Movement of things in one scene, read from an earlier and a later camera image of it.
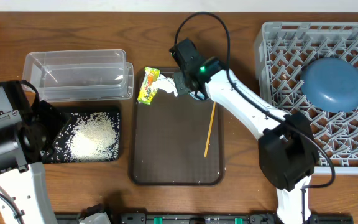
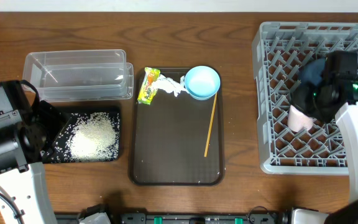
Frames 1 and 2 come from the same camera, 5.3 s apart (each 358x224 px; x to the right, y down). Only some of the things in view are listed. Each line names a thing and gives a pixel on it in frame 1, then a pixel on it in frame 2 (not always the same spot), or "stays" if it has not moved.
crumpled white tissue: x=166 y=83 stays
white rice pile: x=89 y=137 stays
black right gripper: x=182 y=88 → x=298 y=101
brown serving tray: x=169 y=138 stays
